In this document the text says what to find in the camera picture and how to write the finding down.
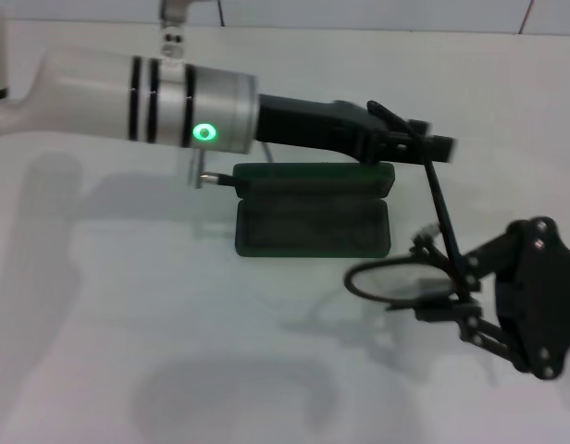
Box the green glasses case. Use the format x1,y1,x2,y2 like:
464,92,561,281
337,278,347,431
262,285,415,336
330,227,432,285
231,161,397,259

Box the black plug blue cable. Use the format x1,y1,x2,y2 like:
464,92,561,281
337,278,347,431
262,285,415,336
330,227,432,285
199,142,276,187

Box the black glasses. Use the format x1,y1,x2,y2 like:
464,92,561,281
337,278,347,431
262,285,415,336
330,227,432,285
343,99,467,309

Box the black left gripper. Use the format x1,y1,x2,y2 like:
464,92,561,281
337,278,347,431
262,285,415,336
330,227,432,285
255,93,460,166

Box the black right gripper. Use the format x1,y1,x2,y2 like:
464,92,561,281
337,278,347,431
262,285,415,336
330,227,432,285
409,216,570,382

